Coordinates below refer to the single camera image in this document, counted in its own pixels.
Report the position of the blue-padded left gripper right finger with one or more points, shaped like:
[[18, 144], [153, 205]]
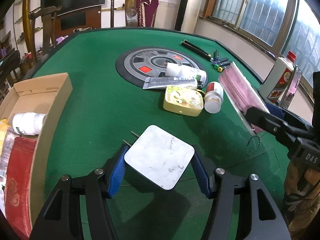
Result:
[[204, 168]]

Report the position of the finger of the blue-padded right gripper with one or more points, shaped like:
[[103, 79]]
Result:
[[291, 118], [284, 133]]

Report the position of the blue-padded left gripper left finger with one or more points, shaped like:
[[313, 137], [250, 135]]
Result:
[[116, 172]]

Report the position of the cartoon transparent pencil case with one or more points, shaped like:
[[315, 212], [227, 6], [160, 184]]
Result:
[[241, 95]]

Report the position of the white square charger block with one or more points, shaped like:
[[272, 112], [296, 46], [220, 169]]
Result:
[[159, 156]]

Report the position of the yellow cracker packet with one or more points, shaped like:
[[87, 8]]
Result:
[[4, 126]]

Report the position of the white liquor bottle red label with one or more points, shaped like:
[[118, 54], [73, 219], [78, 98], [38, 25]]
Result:
[[278, 78]]

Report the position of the white bottle red cap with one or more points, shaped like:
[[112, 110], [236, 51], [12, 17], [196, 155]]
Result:
[[213, 98]]

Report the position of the yellow-capped marker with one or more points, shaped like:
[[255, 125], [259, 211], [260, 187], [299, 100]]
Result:
[[221, 68]]

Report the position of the purple-capped marker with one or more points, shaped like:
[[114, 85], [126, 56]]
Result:
[[221, 60]]

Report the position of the green-capped marker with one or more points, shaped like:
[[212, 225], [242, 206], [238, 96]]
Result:
[[221, 64]]

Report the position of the yellow cartoon case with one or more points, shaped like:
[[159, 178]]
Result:
[[183, 101]]

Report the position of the silver flat tube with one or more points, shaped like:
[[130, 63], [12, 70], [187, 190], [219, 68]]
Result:
[[164, 82]]

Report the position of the red foil packet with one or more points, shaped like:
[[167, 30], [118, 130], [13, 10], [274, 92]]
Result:
[[17, 187]]

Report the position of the window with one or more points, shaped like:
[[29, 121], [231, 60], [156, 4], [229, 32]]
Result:
[[275, 27]]

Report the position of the black marker pen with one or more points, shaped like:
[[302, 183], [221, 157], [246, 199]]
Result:
[[197, 51], [196, 47]]

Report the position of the cardboard box tray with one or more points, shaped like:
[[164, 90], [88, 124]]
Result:
[[47, 95]]

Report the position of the white pill bottle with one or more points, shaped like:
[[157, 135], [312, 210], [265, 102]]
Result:
[[29, 123]]

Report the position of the white lotion bottle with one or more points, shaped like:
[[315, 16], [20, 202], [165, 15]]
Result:
[[183, 71]]

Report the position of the silver tube black cap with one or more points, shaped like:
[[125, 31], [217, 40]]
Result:
[[6, 151]]

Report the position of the maroon cloth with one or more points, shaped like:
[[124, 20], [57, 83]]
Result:
[[146, 10]]

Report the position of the wooden chair left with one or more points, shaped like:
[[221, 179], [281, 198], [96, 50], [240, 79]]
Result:
[[48, 16]]

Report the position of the wooden chair with cloth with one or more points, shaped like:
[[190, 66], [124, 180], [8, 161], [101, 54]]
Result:
[[131, 13]]

